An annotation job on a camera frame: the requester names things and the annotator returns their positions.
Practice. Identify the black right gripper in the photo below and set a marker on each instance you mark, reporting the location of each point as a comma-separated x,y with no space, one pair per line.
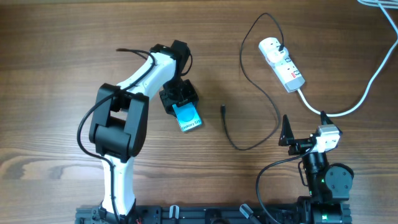
299,145

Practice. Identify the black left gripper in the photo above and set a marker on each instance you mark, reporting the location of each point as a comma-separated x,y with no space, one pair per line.
191,96

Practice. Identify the blue screen Galaxy smartphone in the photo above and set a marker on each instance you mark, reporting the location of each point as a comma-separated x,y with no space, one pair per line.
187,117

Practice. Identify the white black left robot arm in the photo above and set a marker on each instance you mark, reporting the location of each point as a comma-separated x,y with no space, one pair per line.
118,127

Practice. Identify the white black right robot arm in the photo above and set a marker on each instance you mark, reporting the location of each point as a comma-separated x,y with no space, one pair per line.
329,184

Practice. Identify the white USB charger plug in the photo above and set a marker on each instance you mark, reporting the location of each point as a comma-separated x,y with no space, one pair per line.
275,56

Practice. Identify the white power strip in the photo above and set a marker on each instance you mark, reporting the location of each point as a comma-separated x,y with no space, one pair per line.
286,71

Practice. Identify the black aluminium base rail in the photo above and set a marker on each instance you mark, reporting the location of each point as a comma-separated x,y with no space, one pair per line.
283,213

